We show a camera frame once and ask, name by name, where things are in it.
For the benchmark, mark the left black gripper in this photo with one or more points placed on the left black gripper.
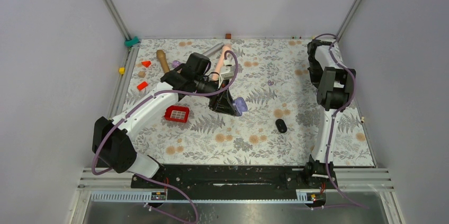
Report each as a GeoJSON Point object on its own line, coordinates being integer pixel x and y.
{"type": "Point", "coordinates": [222, 102]}

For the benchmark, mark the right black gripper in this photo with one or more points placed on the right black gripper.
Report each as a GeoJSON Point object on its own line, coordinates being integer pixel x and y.
{"type": "Point", "coordinates": [315, 80]}

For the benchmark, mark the lilac oval earbud case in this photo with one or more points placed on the lilac oval earbud case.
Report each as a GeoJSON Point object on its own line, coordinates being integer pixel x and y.
{"type": "Point", "coordinates": [240, 106]}

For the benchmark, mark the black earbud charging case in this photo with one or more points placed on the black earbud charging case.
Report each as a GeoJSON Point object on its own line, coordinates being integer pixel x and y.
{"type": "Point", "coordinates": [281, 126]}

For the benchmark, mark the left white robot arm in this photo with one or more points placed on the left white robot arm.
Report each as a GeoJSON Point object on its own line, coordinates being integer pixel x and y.
{"type": "Point", "coordinates": [112, 137]}

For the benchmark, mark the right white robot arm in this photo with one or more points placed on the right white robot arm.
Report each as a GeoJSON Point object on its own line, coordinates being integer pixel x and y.
{"type": "Point", "coordinates": [335, 84]}

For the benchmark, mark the floral patterned mat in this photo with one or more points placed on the floral patterned mat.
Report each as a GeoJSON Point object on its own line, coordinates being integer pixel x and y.
{"type": "Point", "coordinates": [252, 139]}

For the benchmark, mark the red lego brick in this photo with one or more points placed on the red lego brick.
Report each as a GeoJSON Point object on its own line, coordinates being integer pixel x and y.
{"type": "Point", "coordinates": [177, 114]}

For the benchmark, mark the silver grey microphone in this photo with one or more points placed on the silver grey microphone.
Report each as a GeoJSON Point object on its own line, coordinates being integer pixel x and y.
{"type": "Point", "coordinates": [210, 52]}

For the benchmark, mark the pink toy microphone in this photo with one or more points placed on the pink toy microphone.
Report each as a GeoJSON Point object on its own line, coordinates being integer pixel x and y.
{"type": "Point", "coordinates": [215, 74]}

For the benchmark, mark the purple glitter microphone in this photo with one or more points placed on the purple glitter microphone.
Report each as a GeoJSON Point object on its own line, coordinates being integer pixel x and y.
{"type": "Point", "coordinates": [175, 64]}

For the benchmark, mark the brown toy microphone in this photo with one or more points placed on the brown toy microphone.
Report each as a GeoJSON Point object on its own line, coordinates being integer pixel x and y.
{"type": "Point", "coordinates": [161, 56]}

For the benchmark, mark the red wedge block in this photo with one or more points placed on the red wedge block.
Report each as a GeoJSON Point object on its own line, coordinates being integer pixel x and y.
{"type": "Point", "coordinates": [142, 86]}

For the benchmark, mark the red triangle block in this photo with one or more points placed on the red triangle block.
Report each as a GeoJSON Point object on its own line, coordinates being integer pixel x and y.
{"type": "Point", "coordinates": [146, 63]}

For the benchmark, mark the tan wooden cube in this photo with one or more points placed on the tan wooden cube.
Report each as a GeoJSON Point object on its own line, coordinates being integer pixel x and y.
{"type": "Point", "coordinates": [141, 74]}

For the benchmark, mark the teal corner clip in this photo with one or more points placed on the teal corner clip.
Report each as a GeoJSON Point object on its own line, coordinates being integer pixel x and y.
{"type": "Point", "coordinates": [130, 43]}

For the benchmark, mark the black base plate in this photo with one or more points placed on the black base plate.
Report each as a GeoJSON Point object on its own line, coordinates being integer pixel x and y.
{"type": "Point", "coordinates": [224, 182]}

